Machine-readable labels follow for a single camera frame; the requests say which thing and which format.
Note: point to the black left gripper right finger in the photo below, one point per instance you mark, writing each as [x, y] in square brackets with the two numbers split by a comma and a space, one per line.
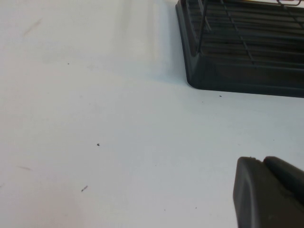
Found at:
[287, 175]

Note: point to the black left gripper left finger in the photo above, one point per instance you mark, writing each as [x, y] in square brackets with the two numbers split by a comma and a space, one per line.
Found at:
[256, 197]

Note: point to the black plastic drip tray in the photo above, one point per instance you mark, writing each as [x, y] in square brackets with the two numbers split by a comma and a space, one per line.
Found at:
[237, 79]

